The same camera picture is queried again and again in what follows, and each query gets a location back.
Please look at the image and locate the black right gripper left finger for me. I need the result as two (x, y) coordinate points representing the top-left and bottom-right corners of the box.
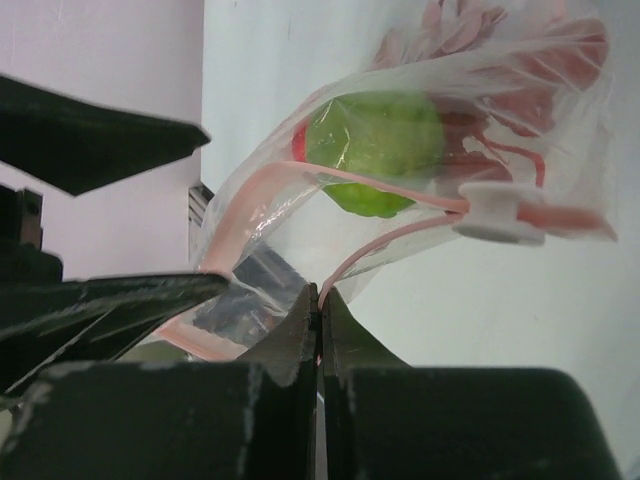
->
(1, 284), (318, 480)

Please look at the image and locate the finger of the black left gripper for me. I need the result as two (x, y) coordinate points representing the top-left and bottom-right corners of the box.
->
(1, 273), (229, 395)
(1, 75), (210, 196)

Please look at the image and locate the green fake food ball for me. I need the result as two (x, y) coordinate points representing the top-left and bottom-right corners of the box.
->
(306, 91), (445, 186)

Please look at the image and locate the left aluminium corner post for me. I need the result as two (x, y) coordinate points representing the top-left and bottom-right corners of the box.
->
(188, 184), (214, 260)

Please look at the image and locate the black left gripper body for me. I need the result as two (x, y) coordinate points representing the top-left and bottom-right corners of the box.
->
(1, 185), (63, 283)

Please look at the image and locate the clear zip top bag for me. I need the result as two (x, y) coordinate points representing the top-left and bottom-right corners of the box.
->
(156, 1), (617, 360)

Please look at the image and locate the red fake food ball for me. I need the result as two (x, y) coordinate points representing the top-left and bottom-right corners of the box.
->
(291, 121), (308, 163)

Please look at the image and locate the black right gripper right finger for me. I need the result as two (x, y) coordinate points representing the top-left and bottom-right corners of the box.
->
(319, 291), (620, 480)

